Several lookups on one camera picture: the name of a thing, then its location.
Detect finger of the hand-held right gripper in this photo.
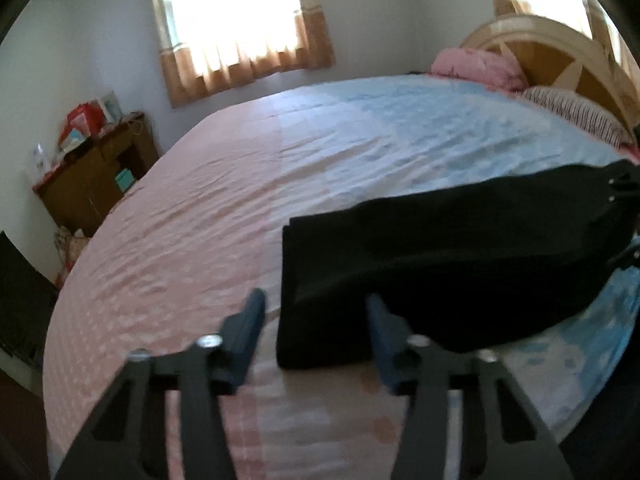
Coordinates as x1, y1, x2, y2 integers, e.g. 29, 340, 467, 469
602, 160, 640, 209
612, 237, 640, 274

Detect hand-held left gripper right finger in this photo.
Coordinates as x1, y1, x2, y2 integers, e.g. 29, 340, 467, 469
365, 293, 576, 480

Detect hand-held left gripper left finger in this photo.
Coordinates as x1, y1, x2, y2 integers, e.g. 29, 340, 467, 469
55, 287, 268, 480

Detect black pants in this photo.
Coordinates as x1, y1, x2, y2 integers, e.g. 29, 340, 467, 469
276, 160, 640, 371

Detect striped pillow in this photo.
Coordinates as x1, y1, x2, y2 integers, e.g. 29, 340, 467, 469
517, 85, 633, 149

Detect pink and blue bed sheet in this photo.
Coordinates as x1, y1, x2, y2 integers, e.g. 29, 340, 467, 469
42, 74, 640, 480

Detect wooden bed headboard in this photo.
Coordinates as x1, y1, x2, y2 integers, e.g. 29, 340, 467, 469
459, 15, 640, 132

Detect pink pillow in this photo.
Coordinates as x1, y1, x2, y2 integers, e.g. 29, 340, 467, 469
431, 47, 530, 93

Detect floral cloth bag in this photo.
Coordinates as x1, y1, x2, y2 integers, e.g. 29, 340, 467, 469
54, 225, 91, 286

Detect orange-trimmed window curtain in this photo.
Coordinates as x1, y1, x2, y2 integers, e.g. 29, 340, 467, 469
492, 0, 626, 61
145, 0, 336, 109

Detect brown wooden cabinet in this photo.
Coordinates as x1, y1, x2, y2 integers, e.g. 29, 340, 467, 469
32, 111, 161, 238

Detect pale green box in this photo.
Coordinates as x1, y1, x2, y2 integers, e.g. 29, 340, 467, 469
97, 91, 123, 126

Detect clear plastic bottle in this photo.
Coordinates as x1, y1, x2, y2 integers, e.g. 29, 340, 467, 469
31, 142, 52, 184

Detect red plastic bag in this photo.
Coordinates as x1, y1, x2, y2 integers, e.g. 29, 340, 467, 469
59, 101, 106, 148

